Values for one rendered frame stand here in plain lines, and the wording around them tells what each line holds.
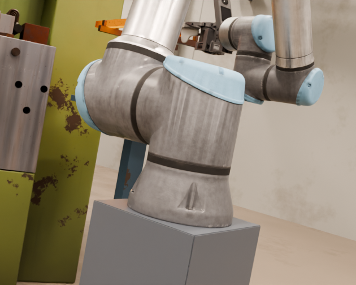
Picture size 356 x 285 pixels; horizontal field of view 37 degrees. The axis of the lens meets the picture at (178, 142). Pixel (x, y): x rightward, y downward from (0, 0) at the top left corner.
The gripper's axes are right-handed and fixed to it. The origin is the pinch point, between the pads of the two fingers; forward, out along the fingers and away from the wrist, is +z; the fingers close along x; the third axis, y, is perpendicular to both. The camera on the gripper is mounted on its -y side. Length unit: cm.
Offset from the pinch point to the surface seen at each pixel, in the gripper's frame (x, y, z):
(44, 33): -30, 7, 49
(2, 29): -43, 9, 51
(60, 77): -17, 21, 61
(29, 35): -35, 9, 50
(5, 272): -31, 92, 43
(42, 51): -31, 14, 43
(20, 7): -27, -6, 97
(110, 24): -13.9, 0.9, 29.8
